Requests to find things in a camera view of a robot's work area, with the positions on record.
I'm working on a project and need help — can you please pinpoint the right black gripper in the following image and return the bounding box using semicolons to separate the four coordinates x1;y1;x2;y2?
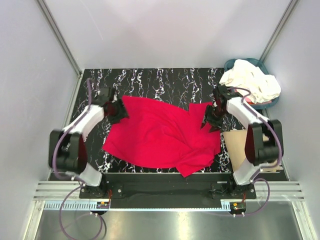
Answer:
200;104;228;134

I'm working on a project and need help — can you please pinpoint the red t shirt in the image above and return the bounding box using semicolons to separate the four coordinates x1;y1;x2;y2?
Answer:
102;96;221;177

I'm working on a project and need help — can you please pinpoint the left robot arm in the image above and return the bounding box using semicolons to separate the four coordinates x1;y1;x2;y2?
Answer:
48;87;129;198

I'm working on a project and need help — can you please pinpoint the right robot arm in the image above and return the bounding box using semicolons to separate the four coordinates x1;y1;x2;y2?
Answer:
201;85;284;199

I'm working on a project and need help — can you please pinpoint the folded beige t shirt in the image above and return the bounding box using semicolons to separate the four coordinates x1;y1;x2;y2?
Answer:
221;129;282;174

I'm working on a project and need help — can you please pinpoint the pink t shirt in basket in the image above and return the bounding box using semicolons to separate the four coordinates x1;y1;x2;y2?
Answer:
245;97;272;106

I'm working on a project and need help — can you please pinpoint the teal laundry basket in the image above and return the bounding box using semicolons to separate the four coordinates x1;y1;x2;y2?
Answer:
219;58;281;110

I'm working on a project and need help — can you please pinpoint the white t shirt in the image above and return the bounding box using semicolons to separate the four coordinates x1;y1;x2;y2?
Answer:
219;59;281;103

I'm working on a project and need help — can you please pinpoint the right connector board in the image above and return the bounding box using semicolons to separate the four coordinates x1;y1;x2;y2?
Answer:
230;202;247;215

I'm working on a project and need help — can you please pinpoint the connector board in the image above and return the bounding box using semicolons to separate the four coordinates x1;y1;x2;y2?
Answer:
230;202;247;215
96;200;111;209

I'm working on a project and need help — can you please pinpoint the left connector board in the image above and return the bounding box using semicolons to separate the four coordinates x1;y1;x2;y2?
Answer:
96;200;111;209

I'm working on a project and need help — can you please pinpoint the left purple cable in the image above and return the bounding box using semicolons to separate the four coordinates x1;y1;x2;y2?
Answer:
52;77;108;240

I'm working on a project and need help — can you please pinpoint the purple cable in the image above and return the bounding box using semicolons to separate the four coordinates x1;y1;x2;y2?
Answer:
227;87;285;217
52;77;108;240

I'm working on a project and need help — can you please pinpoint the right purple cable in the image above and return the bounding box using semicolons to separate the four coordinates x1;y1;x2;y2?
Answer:
227;87;285;217

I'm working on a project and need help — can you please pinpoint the left frame post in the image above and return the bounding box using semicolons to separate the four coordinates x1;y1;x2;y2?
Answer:
35;0;82;77

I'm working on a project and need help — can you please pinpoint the frame post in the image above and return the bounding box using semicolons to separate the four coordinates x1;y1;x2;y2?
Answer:
35;0;82;77
259;0;300;63

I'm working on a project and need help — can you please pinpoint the right frame post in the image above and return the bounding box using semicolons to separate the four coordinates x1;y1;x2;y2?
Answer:
259;0;300;63

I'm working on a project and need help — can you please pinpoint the aluminium front rail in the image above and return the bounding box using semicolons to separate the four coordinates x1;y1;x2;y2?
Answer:
33;181;305;202

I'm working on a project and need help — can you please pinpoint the slotted cable duct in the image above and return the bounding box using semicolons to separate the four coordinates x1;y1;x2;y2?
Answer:
44;199;231;212

